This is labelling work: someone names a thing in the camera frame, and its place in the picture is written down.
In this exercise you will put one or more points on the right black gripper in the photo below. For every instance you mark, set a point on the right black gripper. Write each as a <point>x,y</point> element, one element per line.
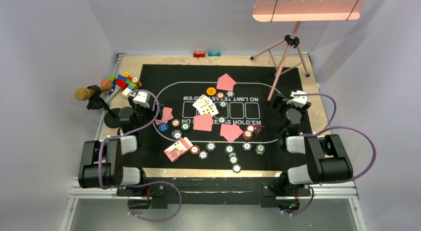
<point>280,99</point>

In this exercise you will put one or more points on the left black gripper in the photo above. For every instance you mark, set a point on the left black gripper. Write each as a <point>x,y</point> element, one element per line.
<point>151,114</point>

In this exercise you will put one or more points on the blue small blind button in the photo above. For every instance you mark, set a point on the blue small blind button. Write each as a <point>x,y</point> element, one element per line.
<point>163,127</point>

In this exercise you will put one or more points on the triangular all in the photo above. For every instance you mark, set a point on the triangular all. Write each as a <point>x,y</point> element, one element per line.
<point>258,129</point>

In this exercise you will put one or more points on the single blue poker chip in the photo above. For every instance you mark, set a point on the single blue poker chip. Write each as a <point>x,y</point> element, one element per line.
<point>177,134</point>

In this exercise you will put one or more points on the single green poker chip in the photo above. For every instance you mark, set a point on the single green poker chip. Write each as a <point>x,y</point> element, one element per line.
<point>185,126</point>

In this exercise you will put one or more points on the small red chip stack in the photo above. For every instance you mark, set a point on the small red chip stack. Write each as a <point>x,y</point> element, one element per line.
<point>247,135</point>

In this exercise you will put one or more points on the red playing card box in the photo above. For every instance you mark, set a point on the red playing card box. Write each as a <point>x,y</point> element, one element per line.
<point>178,149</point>

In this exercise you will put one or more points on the small green chip stack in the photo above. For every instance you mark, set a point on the small green chip stack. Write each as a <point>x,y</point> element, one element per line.
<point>260,149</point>

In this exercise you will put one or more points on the face down burn cards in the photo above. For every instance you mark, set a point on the face down burn cards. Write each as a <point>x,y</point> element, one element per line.
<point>203,122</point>

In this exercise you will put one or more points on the red poker chip stack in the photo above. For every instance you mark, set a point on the red poker chip stack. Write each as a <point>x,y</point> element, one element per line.
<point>195,150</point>

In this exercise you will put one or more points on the face up diamonds card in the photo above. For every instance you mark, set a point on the face up diamonds card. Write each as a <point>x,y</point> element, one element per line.
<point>201,102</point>

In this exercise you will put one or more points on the orange big blind button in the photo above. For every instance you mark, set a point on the orange big blind button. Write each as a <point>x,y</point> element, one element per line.
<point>211,91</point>

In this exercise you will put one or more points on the blue poker chip stack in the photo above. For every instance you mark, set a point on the blue poker chip stack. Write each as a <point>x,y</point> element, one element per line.
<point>210,146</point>

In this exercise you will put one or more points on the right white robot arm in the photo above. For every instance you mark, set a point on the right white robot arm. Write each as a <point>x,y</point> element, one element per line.
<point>326,157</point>

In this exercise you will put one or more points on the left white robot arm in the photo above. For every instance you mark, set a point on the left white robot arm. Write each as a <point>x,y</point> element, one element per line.
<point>102,162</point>

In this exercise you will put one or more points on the black round microphone base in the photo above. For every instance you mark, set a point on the black round microphone base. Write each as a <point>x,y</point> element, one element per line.
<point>96,102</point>

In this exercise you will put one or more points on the colourful toy block vehicle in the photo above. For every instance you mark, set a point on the colourful toy block vehicle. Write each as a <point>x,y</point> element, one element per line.
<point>125,82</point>

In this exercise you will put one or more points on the pink tripod stand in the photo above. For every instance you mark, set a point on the pink tripod stand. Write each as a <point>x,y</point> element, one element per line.
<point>292,42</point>

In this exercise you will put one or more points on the gold microphone head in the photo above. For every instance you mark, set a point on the gold microphone head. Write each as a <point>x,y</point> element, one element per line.
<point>84,94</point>

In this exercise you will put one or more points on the green poker chip stack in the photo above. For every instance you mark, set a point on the green poker chip stack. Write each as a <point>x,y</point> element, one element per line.
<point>229,149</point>

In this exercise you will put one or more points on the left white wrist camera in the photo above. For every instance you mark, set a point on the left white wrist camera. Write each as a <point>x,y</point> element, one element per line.
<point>141,98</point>

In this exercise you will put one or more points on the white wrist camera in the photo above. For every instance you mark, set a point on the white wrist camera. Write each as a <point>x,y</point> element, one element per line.
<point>298,98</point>
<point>141,98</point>

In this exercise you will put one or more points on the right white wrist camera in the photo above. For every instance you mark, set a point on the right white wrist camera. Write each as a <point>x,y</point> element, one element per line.
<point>298,98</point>

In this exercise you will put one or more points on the grey toy block post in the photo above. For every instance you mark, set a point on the grey toy block post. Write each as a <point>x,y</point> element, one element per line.
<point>113,95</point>

